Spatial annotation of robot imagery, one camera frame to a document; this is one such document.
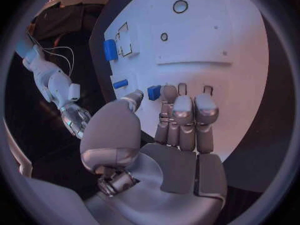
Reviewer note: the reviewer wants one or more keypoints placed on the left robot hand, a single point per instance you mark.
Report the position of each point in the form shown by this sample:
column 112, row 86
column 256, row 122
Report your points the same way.
column 150, row 165

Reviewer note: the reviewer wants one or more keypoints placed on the white task board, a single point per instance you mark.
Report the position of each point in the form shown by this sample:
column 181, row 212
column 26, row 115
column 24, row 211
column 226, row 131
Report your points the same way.
column 187, row 69

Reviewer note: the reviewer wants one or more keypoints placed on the small blue cylinder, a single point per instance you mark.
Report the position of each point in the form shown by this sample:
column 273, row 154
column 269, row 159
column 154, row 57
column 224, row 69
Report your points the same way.
column 120, row 83

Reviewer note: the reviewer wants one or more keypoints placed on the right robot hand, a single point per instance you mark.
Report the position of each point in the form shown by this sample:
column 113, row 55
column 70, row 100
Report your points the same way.
column 76, row 121

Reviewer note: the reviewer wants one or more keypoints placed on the large blue cylinder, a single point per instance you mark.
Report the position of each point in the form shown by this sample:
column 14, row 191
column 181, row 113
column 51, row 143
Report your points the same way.
column 110, row 50

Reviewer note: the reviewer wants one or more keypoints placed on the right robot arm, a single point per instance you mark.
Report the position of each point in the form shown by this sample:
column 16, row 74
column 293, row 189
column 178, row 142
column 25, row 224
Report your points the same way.
column 50, row 78

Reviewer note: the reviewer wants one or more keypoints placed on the blue block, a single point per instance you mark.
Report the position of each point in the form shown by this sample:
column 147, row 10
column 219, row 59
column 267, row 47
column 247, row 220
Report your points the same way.
column 154, row 92

